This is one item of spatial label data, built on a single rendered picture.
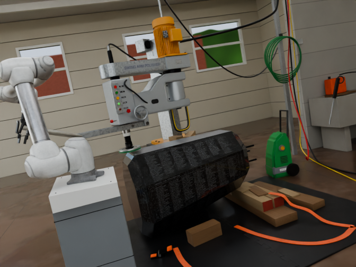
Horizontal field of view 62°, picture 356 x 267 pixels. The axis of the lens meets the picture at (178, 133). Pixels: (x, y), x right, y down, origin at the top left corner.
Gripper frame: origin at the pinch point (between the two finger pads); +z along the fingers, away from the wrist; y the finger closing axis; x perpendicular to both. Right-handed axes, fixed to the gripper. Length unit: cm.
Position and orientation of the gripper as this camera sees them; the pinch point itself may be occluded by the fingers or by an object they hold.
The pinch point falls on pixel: (22, 139)
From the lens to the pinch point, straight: 263.1
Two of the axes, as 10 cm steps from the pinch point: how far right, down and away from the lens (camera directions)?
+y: 6.4, 1.6, 7.5
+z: -1.4, 9.9, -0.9
